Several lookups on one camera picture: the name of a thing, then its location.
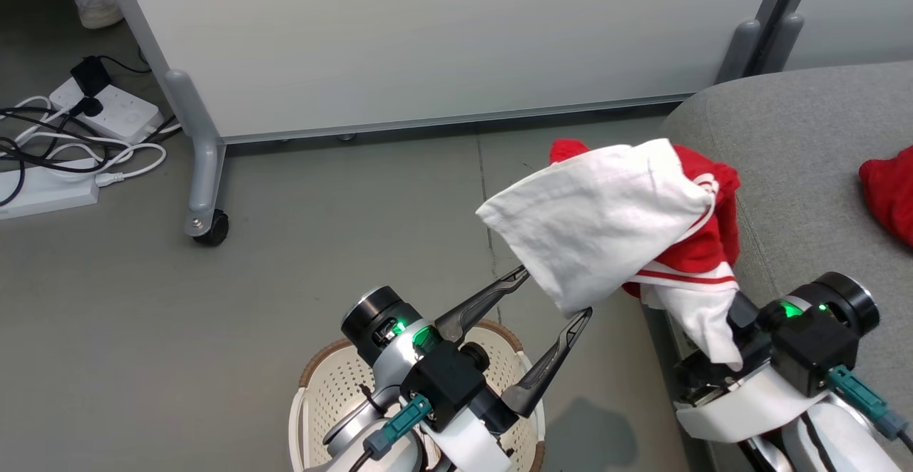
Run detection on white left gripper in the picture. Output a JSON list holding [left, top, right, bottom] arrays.
[[424, 265, 593, 472]]

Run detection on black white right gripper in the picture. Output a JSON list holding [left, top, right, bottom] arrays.
[[673, 291, 830, 444]]

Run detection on red and white garment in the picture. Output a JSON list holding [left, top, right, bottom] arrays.
[[476, 138, 744, 373]]

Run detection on plain red garment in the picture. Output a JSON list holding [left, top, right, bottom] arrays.
[[859, 145, 913, 249]]

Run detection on cream perforated laundry basket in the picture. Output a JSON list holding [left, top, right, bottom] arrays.
[[288, 319, 547, 472]]

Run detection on grey fabric sofa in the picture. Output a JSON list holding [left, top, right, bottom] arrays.
[[642, 61, 913, 472]]

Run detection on white partition panel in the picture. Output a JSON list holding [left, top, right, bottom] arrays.
[[96, 0, 801, 146], [756, 0, 913, 75]]

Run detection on black caster wheel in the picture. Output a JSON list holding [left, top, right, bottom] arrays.
[[191, 209, 231, 247]]

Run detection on grey partition leg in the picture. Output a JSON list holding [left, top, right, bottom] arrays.
[[163, 68, 229, 239]]

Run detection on white square power strip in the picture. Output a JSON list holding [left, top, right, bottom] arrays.
[[48, 76, 164, 144]]

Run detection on white long power strip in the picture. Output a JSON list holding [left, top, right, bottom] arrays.
[[0, 158, 100, 220]]

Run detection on black power adapter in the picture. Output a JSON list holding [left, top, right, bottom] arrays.
[[69, 56, 113, 100]]

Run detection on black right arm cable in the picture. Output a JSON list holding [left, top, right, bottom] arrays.
[[795, 411, 832, 472]]

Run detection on grey partition post foot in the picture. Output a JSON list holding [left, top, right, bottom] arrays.
[[762, 14, 806, 75], [715, 19, 763, 86]]

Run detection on white power cable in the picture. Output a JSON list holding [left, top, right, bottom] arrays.
[[0, 96, 168, 189]]

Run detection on white power strips with cables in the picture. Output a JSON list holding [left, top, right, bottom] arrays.
[[0, 55, 180, 207]]

